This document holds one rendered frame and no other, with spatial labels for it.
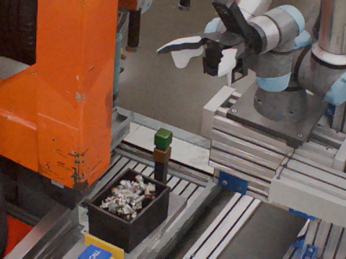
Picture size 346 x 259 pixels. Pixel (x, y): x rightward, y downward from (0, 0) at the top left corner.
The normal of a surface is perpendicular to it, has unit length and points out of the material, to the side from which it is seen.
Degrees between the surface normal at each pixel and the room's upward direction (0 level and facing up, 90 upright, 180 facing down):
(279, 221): 0
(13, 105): 90
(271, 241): 0
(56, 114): 90
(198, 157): 0
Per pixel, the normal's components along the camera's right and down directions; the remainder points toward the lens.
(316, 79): -0.72, 0.33
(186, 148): 0.07, -0.81
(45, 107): -0.47, 0.49
